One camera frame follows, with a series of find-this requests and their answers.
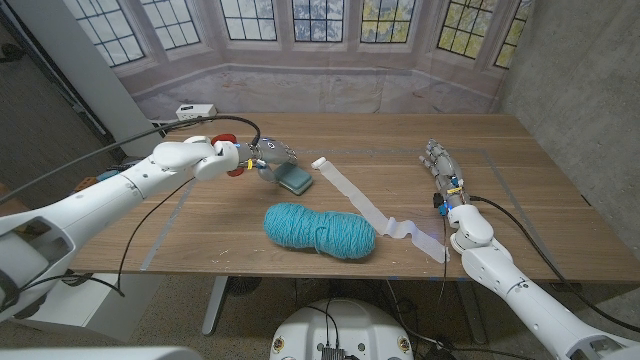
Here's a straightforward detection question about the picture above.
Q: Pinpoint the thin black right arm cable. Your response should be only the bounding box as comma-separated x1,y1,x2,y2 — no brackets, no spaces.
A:
435,213,449,314

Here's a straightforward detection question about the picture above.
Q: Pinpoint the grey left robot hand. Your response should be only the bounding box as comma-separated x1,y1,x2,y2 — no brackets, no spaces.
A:
238,138,300,184

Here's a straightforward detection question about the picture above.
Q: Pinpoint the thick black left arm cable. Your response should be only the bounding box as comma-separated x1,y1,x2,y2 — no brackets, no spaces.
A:
0,114,262,206

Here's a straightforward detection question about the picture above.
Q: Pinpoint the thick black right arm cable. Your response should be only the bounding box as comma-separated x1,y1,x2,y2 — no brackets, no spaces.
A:
468,194,640,334

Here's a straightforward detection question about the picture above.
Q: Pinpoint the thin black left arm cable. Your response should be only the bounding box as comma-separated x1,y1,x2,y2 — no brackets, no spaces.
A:
19,177,197,299

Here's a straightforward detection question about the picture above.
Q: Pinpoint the white power strip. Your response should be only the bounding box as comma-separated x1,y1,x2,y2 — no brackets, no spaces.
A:
174,103,218,124

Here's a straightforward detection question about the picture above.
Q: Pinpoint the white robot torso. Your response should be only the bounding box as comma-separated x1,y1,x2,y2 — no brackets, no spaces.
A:
269,298,415,360

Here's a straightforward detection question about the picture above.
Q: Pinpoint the printed window backdrop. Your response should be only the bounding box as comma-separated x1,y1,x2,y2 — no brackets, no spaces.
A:
62,0,534,121

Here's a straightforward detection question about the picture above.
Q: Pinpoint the orange block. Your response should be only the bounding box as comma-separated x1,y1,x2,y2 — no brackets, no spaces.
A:
73,176,100,195

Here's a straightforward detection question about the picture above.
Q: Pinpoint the grey table leg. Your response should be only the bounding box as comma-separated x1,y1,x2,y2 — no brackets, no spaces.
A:
202,276,229,336
457,280,487,345

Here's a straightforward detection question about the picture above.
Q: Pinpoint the teal yarn skein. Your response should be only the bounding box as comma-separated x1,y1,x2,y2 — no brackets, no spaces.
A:
262,201,377,261

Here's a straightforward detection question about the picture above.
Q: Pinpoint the white floor platform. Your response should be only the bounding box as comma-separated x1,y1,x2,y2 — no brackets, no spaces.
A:
24,272,164,344

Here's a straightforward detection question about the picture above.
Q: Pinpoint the teal ribbed case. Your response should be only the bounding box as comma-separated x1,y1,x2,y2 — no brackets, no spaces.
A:
272,162,315,196

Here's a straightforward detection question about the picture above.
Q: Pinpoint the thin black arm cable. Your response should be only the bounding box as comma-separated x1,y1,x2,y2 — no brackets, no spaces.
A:
435,213,449,314
19,177,197,299

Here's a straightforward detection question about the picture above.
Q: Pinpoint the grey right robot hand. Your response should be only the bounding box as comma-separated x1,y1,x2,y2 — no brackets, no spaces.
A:
418,138,469,211

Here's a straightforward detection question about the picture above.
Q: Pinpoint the red plastic cup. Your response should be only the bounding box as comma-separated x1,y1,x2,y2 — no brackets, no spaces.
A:
210,132,246,178

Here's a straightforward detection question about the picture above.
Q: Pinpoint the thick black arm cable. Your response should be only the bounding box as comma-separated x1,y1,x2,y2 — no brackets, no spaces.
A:
468,194,640,334
0,114,262,206

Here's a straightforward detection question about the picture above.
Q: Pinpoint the black ribbed round object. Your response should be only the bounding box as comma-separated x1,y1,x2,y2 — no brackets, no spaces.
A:
227,276,264,297

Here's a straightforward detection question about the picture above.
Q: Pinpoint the white bandage strip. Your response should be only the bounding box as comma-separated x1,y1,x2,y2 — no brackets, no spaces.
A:
310,156,450,265

